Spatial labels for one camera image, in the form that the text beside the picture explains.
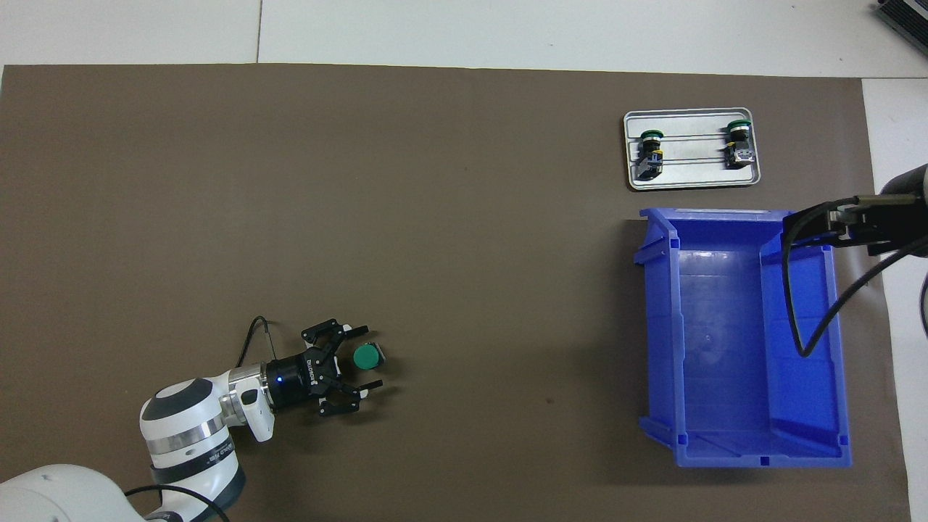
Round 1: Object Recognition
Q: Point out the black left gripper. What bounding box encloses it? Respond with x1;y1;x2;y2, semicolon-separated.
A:
265;317;384;418

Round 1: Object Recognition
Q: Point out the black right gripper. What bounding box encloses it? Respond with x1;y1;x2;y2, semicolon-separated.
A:
782;164;928;256

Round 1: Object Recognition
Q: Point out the green push button switch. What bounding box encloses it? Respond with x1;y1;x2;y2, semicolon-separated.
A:
638;129;665;180
353;342;387;371
725;120;756;170

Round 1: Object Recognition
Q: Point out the grey metal tray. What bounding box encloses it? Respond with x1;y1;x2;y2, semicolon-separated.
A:
623;107;762;191

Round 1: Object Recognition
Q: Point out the blue plastic storage bin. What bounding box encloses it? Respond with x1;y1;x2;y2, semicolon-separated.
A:
633;207;853;470

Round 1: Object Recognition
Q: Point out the brown table mat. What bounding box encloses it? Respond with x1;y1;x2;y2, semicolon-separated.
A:
0;64;913;522

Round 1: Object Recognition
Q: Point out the grey ribbed device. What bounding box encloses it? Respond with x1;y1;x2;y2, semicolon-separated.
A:
874;0;928;55

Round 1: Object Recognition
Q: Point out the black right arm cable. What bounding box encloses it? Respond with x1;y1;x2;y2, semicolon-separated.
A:
782;196;928;357

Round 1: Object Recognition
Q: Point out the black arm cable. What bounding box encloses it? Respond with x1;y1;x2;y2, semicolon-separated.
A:
123;315;275;522
782;196;928;357

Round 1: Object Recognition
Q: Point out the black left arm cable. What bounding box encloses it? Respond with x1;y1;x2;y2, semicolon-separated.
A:
123;315;275;522

